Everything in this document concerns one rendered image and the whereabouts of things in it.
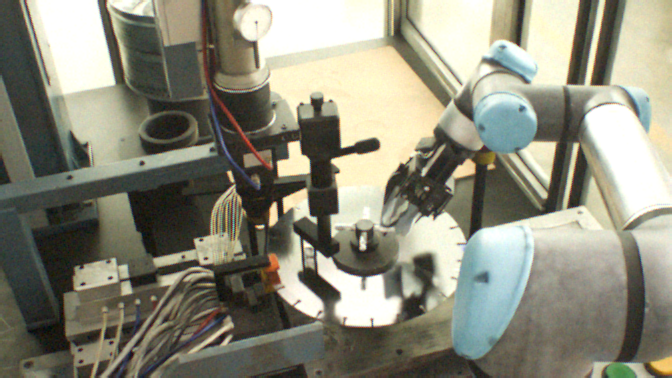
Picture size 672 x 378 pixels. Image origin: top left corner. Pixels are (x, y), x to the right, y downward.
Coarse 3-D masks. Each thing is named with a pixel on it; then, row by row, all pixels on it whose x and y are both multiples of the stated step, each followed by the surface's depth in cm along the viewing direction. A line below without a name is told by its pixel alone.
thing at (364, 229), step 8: (368, 208) 132; (368, 216) 130; (336, 224) 129; (344, 224) 128; (360, 224) 128; (368, 224) 128; (360, 232) 127; (368, 232) 127; (360, 240) 127; (368, 240) 128; (360, 248) 125
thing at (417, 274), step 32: (352, 192) 143; (384, 192) 142; (288, 224) 136; (416, 224) 135; (448, 224) 135; (288, 256) 130; (320, 256) 130; (416, 256) 129; (448, 256) 129; (288, 288) 125; (320, 288) 124; (352, 288) 124; (384, 288) 124; (416, 288) 124; (448, 288) 124; (352, 320) 119; (384, 320) 119
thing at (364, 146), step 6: (366, 138) 109; (372, 138) 108; (354, 144) 109; (360, 144) 108; (366, 144) 108; (372, 144) 108; (378, 144) 108; (330, 150) 109; (336, 150) 109; (342, 150) 109; (348, 150) 109; (354, 150) 109; (360, 150) 108; (366, 150) 108; (372, 150) 108; (324, 156) 109; (330, 156) 109; (336, 156) 109; (342, 156) 109
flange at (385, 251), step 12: (348, 240) 131; (372, 240) 129; (384, 240) 131; (396, 240) 131; (348, 252) 129; (360, 252) 129; (372, 252) 129; (384, 252) 129; (396, 252) 129; (348, 264) 127; (360, 264) 127; (372, 264) 127; (384, 264) 127
